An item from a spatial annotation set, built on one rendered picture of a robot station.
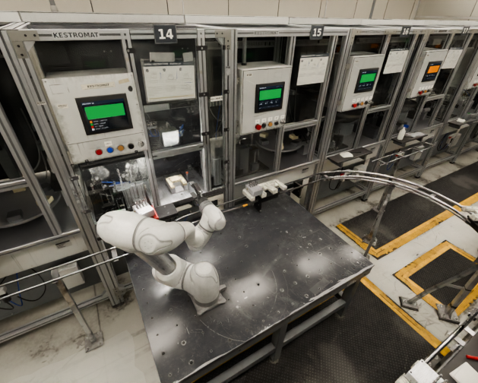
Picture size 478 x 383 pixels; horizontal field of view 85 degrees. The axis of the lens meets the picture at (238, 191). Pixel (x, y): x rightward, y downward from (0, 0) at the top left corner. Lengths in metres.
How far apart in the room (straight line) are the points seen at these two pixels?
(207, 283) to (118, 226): 0.64
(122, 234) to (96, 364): 1.55
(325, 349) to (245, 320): 0.94
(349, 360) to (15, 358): 2.45
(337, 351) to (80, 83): 2.43
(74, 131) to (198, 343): 1.31
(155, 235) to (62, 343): 1.82
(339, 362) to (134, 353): 1.51
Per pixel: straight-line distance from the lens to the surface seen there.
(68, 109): 1.66
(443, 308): 3.07
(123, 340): 2.49
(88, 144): 1.73
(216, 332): 1.61
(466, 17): 9.56
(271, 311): 1.68
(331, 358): 2.40
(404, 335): 2.72
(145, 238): 0.96
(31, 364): 2.69
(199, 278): 1.48
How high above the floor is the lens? 2.11
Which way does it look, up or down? 34 degrees down
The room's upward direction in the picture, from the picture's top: 2 degrees clockwise
